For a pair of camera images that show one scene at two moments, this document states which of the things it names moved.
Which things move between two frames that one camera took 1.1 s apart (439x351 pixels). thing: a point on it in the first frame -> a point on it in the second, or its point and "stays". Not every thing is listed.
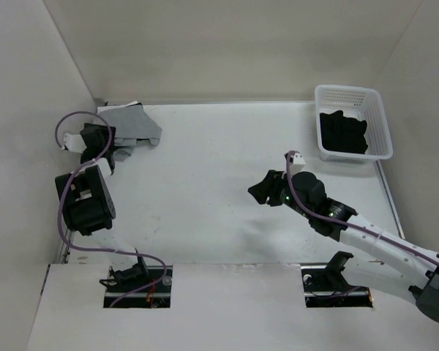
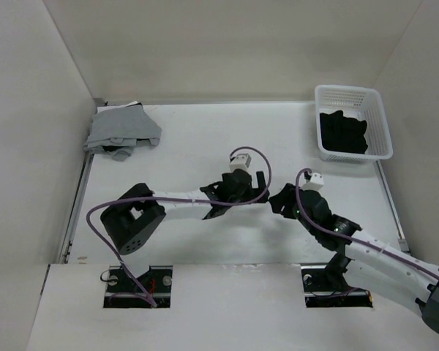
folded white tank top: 102,108 stays
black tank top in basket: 342,134 stays
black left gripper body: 106,134 -> 248,192
